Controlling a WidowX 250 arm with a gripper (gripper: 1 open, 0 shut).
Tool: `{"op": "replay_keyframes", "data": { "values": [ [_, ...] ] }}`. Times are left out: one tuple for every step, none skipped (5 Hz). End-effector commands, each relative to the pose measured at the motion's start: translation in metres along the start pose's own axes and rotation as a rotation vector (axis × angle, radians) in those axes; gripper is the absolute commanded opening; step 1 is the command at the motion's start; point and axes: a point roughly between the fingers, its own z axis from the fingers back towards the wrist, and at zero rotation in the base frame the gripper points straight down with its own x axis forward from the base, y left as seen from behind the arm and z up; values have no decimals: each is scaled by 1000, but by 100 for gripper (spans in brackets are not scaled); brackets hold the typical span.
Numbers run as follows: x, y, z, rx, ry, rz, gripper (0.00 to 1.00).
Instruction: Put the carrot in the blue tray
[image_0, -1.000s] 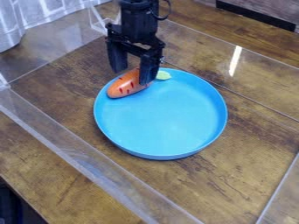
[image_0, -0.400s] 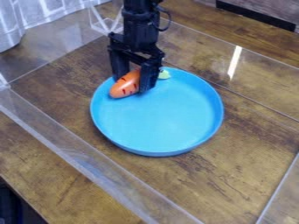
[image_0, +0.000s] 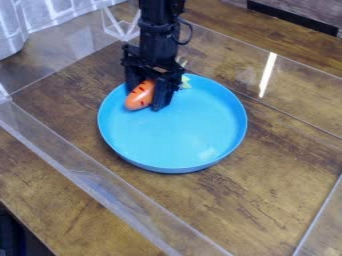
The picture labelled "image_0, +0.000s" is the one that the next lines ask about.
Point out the clear acrylic enclosure panel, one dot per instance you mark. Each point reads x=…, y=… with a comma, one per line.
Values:
x=268, y=202

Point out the white checked curtain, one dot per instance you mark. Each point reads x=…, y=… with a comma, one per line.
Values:
x=27, y=16

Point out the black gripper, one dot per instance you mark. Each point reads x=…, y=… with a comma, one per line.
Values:
x=153, y=63

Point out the blue round tray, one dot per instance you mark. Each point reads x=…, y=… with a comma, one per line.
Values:
x=186, y=137

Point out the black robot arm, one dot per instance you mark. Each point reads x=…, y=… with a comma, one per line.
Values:
x=159, y=24

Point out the orange toy carrot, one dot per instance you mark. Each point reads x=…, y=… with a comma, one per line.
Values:
x=141, y=96

